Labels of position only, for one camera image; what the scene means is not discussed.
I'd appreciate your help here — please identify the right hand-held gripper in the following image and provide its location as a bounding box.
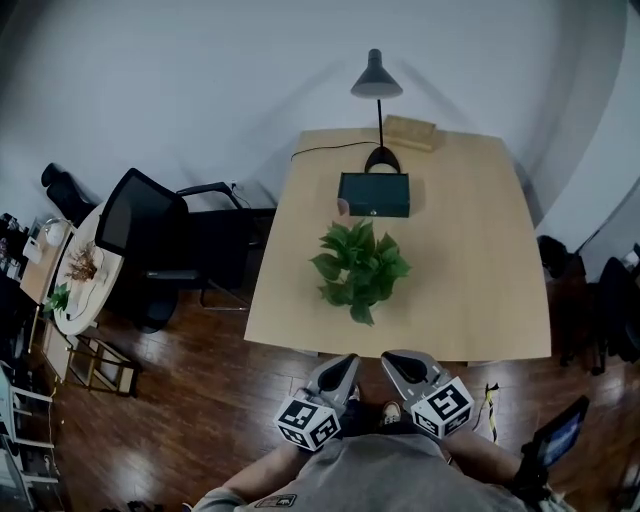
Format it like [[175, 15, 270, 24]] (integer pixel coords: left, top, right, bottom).
[[380, 348, 476, 441]]

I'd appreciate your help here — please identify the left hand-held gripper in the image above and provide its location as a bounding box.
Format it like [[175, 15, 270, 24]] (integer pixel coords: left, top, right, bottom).
[[276, 353, 362, 454]]

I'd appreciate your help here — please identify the green potted plant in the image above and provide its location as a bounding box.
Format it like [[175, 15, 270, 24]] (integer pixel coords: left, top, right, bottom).
[[309, 218, 413, 327]]

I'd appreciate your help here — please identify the person's right forearm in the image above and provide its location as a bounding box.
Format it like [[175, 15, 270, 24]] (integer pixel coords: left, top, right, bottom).
[[440, 428, 532, 487]]

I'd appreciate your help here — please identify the person's left forearm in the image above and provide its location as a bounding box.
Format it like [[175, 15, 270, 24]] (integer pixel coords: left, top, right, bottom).
[[221, 439, 321, 503]]

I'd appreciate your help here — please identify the dried brown plant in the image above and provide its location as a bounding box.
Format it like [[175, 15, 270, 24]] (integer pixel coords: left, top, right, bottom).
[[65, 240, 104, 284]]

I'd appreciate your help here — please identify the small green plant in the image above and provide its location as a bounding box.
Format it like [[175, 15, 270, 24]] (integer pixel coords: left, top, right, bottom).
[[43, 282, 72, 315]]

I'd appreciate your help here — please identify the person's grey shirt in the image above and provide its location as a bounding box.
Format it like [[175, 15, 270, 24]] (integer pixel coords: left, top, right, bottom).
[[192, 432, 579, 512]]

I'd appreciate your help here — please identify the black bag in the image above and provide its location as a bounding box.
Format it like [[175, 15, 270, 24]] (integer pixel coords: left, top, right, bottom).
[[536, 234, 587, 296]]

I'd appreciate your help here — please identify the dark green box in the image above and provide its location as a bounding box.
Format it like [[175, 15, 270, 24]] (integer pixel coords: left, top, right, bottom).
[[337, 171, 412, 219]]

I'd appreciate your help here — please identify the black mesh office chair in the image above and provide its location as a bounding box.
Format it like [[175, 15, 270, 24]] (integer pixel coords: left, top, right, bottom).
[[94, 167, 277, 334]]

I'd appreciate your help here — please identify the round white table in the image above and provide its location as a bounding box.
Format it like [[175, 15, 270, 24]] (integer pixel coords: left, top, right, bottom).
[[52, 200, 126, 337]]

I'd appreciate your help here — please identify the wooden desk organizer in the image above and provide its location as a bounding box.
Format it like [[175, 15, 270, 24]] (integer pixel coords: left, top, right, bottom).
[[383, 114, 438, 153]]

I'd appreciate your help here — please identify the white metal shelf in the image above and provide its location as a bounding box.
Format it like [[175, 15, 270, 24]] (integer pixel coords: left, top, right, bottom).
[[0, 359, 61, 512]]

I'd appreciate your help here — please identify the small wooden side table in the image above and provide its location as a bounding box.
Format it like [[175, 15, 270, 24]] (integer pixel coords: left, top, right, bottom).
[[18, 224, 76, 306]]

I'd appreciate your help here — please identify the black desk lamp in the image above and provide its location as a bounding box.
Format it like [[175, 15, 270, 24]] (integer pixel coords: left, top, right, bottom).
[[349, 48, 404, 174]]

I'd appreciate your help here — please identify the black chair with headrest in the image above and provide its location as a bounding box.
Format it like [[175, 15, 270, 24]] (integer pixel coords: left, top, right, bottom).
[[41, 162, 99, 226]]

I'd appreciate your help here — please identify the yellow and black strap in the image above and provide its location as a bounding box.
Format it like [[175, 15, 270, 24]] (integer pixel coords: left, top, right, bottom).
[[473, 381, 502, 444]]

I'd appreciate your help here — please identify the black tablet on mount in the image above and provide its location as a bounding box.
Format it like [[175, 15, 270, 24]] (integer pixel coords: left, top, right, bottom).
[[519, 394, 591, 484]]

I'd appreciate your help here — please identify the metal frame stool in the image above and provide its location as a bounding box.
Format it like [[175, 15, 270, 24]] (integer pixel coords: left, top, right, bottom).
[[63, 335, 142, 400]]

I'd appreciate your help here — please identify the black lamp cable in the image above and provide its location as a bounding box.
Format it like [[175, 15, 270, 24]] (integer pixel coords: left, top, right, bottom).
[[290, 140, 381, 162]]

